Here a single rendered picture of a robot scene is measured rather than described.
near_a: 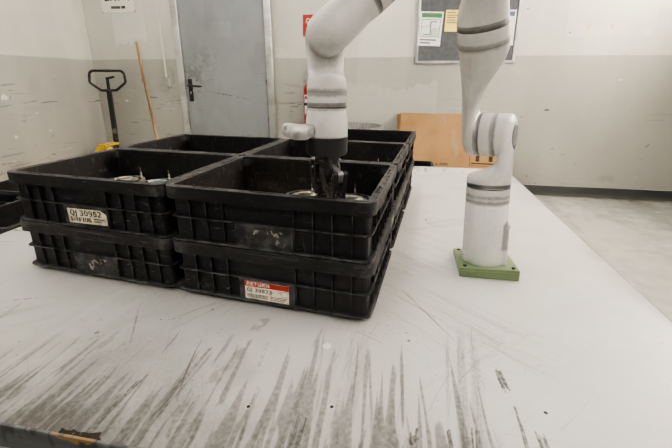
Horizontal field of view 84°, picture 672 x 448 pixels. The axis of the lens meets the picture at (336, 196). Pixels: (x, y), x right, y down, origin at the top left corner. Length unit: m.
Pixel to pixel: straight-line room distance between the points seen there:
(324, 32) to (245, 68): 3.63
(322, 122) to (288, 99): 3.48
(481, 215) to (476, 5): 0.41
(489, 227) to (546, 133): 3.35
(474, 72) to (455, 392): 0.55
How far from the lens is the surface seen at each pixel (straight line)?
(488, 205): 0.86
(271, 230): 0.67
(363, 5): 0.66
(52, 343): 0.81
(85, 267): 1.00
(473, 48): 0.77
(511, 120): 0.85
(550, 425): 0.62
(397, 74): 3.94
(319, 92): 0.65
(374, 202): 0.60
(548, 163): 4.26
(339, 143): 0.66
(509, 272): 0.90
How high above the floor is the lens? 1.12
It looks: 17 degrees down
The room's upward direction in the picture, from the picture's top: straight up
